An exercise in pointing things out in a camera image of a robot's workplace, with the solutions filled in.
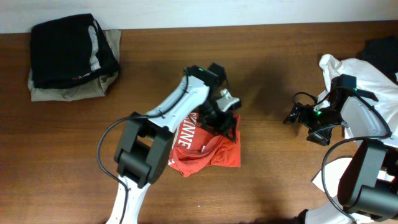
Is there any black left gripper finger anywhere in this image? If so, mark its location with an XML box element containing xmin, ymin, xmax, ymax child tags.
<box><xmin>226</xmin><ymin>113</ymin><xmax>238</xmax><ymax>142</ymax></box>
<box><xmin>200</xmin><ymin>119</ymin><xmax>230</xmax><ymax>136</ymax></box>

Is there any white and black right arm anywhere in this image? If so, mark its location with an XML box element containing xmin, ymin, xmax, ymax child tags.
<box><xmin>285</xmin><ymin>87</ymin><xmax>397</xmax><ymax>223</ymax></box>

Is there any orange FRAM t-shirt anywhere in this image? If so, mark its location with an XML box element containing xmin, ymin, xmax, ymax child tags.
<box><xmin>168</xmin><ymin>113</ymin><xmax>241</xmax><ymax>177</ymax></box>

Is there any folded beige garment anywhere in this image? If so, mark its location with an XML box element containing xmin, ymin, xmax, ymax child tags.
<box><xmin>27</xmin><ymin>29</ymin><xmax>121</xmax><ymax>101</ymax></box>

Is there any white t-shirt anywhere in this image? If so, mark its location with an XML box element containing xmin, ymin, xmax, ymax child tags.
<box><xmin>311</xmin><ymin>54</ymin><xmax>398</xmax><ymax>203</ymax></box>

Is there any folded black garment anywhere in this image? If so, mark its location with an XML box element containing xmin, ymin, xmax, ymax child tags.
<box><xmin>30</xmin><ymin>14</ymin><xmax>120</xmax><ymax>89</ymax></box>

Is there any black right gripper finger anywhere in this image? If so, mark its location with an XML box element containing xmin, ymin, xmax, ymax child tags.
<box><xmin>306</xmin><ymin>125</ymin><xmax>333</xmax><ymax>146</ymax></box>
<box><xmin>283</xmin><ymin>105</ymin><xmax>302</xmax><ymax>124</ymax></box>

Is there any dark garment at right edge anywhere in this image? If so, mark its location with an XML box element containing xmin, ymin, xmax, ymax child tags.
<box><xmin>358</xmin><ymin>36</ymin><xmax>397</xmax><ymax>84</ymax></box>

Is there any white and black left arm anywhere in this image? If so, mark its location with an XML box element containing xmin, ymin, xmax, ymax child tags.
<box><xmin>106</xmin><ymin>63</ymin><xmax>241</xmax><ymax>223</ymax></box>

